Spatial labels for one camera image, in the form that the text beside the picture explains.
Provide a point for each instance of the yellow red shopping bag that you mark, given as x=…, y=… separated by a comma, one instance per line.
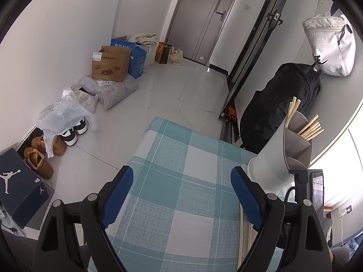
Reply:
x=163, y=52

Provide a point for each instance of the beige tote bag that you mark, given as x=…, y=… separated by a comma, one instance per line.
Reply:
x=176, y=56

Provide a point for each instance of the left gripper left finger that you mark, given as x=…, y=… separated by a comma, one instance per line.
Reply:
x=58, y=248

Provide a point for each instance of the black white sneaker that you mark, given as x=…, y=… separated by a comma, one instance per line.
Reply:
x=81, y=127
x=69, y=137

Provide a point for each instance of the black backpack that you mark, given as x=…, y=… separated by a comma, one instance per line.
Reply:
x=269, y=107

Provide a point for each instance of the brown shoe far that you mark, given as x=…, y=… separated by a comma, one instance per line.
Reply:
x=59, y=146

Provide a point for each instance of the brown shoe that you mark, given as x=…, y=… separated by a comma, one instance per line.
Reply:
x=59, y=146
x=38, y=162

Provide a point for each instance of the white grey utensil holder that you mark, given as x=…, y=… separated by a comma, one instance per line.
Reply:
x=285, y=151

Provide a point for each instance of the grey door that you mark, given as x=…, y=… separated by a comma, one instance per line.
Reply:
x=195, y=26

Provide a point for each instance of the white plastic bag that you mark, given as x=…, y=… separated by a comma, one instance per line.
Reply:
x=62, y=116

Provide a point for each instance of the black metal door frame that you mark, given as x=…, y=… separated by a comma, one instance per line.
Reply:
x=268, y=19

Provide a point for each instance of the brown shoe near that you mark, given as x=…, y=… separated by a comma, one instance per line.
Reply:
x=38, y=162

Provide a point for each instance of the white hanging bag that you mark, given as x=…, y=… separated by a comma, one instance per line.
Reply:
x=332, y=43

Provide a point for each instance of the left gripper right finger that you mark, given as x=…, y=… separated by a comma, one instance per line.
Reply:
x=305, y=249

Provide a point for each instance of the blue cardboard box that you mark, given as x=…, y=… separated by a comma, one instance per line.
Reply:
x=137, y=56

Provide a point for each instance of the black white sneaker right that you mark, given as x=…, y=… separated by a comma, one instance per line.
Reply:
x=81, y=127

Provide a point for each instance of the wall power socket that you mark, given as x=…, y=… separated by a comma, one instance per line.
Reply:
x=343, y=210

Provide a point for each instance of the teal plaid tablecloth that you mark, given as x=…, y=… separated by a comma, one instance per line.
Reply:
x=181, y=213

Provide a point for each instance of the grey plastic parcel bag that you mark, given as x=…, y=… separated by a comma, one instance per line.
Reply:
x=109, y=92

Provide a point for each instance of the beige cloth bag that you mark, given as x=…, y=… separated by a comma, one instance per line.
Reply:
x=144, y=38

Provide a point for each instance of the brown cardboard box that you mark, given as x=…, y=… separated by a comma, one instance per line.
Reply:
x=111, y=63

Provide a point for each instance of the black white sneaker left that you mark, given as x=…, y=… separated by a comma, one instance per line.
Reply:
x=69, y=137

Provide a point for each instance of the navy jordan shoe box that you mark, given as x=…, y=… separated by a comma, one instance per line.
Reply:
x=22, y=192

